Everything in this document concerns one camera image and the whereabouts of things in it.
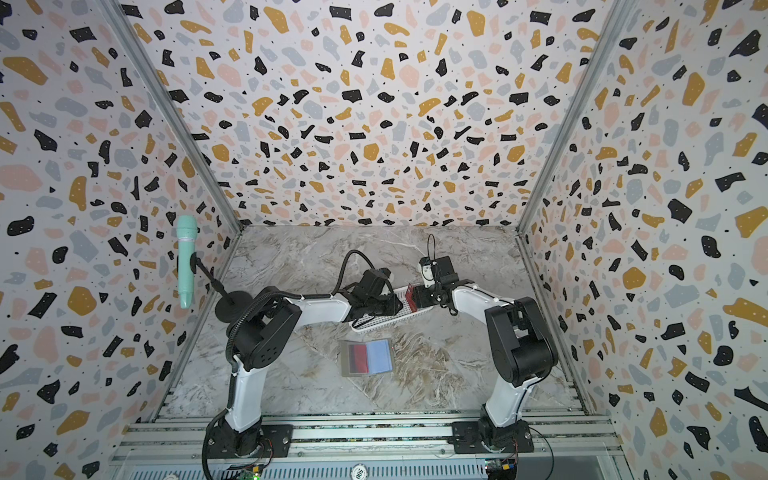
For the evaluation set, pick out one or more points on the stack of red cards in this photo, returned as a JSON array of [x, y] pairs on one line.
[[409, 297]]

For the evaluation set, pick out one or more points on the black microphone stand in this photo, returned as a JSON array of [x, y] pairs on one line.
[[230, 305]]

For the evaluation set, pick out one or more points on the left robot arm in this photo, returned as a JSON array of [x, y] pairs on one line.
[[258, 330]]

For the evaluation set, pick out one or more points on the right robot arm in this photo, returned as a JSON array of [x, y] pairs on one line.
[[522, 350]]

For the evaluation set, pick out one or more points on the red credit card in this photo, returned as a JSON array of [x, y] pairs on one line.
[[358, 358]]

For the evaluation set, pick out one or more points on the white plastic mesh basket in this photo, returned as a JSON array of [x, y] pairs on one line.
[[395, 309]]

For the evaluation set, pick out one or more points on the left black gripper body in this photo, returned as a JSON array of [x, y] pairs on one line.
[[387, 306]]

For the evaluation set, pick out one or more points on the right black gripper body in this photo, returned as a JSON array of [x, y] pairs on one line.
[[430, 296]]

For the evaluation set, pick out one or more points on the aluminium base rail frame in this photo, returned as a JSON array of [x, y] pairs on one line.
[[555, 445]]

